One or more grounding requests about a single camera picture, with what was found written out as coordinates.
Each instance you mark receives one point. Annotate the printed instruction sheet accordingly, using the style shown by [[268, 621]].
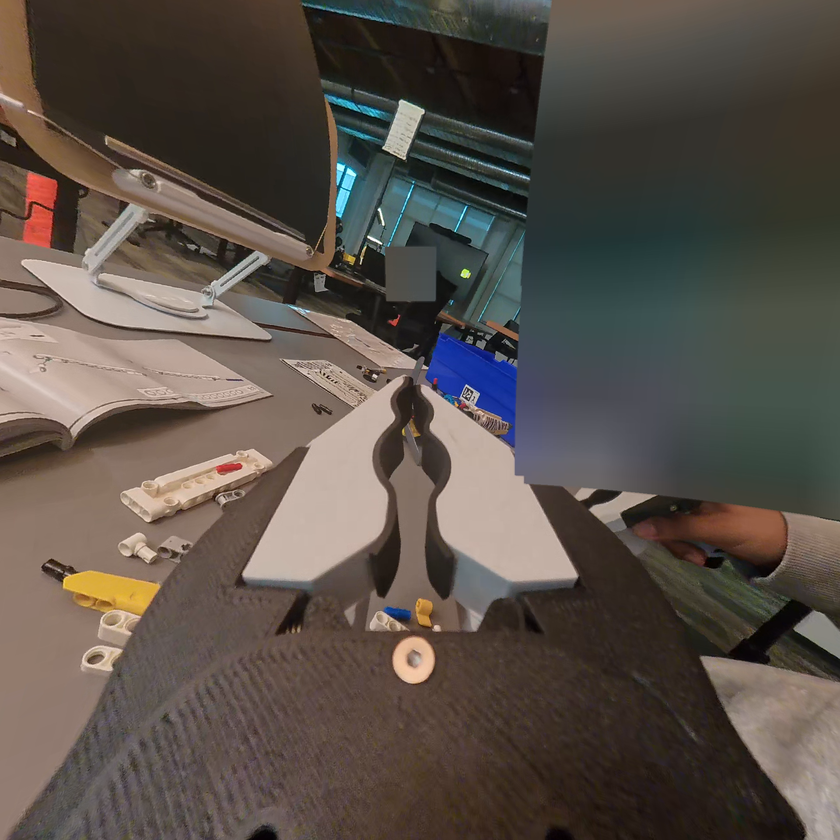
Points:
[[358, 334]]

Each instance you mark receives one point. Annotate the blue plastic bin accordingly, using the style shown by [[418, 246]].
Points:
[[472, 367]]

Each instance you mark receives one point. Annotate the white ceiling panel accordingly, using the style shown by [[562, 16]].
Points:
[[403, 129]]

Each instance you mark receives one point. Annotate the grey lego connector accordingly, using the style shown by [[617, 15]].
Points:
[[174, 548], [229, 497]]

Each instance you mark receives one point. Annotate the yellow lego panel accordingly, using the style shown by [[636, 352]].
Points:
[[111, 590]]

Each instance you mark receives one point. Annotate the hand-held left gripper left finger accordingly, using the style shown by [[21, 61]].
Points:
[[315, 512]]

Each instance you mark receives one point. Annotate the blue lego pin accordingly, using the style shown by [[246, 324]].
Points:
[[398, 613]]

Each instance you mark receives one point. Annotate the lego plane model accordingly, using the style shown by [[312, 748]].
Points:
[[489, 420]]

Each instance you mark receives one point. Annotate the small yellow lego piece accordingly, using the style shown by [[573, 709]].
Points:
[[424, 610]]

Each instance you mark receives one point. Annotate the person's right hand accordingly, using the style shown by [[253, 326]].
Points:
[[735, 531]]

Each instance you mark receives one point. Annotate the red sign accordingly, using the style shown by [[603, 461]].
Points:
[[40, 207]]

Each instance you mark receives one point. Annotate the white lego connector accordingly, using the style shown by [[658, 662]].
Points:
[[136, 547]]

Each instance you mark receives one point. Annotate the person's right forearm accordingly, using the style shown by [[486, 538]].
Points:
[[810, 568]]

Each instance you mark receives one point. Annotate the black screen with tan back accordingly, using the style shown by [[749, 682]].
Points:
[[184, 105]]

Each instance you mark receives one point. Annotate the open instruction booklet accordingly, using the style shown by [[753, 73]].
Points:
[[98, 387]]

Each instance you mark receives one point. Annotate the white two-hole lego beam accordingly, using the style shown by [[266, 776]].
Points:
[[100, 659], [118, 625]]

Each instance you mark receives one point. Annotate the black table leg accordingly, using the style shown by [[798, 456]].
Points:
[[771, 633]]

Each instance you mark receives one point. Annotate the dark background monitor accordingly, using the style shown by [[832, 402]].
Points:
[[459, 249]]

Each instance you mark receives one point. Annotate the short white lego beam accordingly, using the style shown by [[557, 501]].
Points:
[[384, 622]]

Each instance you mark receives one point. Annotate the white lego panel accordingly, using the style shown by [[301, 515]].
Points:
[[190, 485]]

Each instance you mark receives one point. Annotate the black lego pin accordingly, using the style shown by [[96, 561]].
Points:
[[58, 568]]

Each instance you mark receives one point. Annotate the silver screen stand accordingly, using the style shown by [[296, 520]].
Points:
[[151, 295]]

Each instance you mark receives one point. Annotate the zebra striped sticker sheet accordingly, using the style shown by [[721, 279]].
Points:
[[328, 380]]

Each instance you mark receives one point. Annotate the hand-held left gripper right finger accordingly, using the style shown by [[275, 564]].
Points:
[[505, 518]]

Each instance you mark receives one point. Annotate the thin grey lego rod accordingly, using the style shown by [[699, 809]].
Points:
[[413, 433]]

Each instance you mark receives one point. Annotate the red lego pin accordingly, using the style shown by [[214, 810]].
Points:
[[229, 468]]

